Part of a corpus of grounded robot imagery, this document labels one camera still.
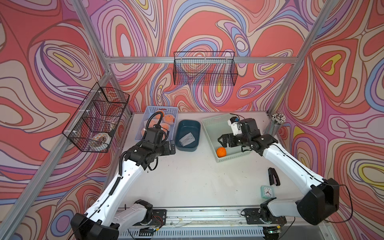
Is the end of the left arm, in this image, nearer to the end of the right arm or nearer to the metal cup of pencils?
the end of the right arm

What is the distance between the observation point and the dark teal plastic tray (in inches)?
39.2

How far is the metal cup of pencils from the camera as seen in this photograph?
0.93 meters

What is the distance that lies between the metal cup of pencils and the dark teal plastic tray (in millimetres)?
482
